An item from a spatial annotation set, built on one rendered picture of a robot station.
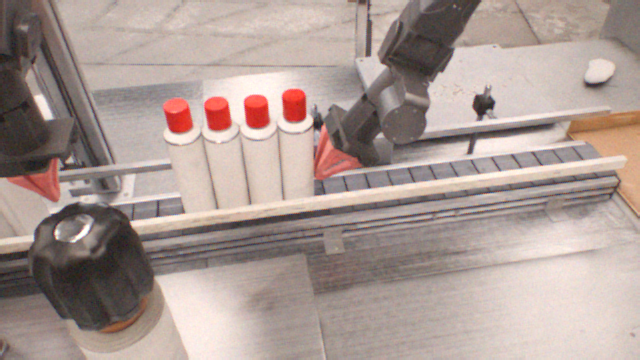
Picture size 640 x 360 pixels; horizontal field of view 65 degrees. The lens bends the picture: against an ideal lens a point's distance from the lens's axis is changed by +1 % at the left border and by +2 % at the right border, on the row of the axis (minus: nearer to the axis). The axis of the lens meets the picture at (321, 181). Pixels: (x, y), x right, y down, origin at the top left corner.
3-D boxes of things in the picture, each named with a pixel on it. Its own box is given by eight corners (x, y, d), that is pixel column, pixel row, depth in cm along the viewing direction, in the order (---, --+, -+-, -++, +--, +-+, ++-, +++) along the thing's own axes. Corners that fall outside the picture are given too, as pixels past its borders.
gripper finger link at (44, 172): (71, 215, 62) (40, 159, 56) (10, 223, 62) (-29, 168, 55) (80, 177, 67) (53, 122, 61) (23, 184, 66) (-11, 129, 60)
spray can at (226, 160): (217, 221, 78) (194, 116, 64) (219, 197, 82) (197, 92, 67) (251, 219, 78) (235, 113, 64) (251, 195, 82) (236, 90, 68)
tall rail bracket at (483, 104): (473, 179, 92) (495, 105, 80) (458, 153, 97) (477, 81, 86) (489, 177, 92) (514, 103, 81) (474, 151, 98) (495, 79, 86)
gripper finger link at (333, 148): (302, 181, 75) (341, 137, 70) (294, 150, 80) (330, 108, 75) (336, 195, 78) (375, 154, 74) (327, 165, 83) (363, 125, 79)
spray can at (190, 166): (185, 224, 78) (154, 119, 63) (185, 200, 81) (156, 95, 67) (219, 220, 78) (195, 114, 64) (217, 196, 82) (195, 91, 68)
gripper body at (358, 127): (339, 153, 70) (374, 115, 66) (324, 111, 77) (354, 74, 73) (373, 169, 73) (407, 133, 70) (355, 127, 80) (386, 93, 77)
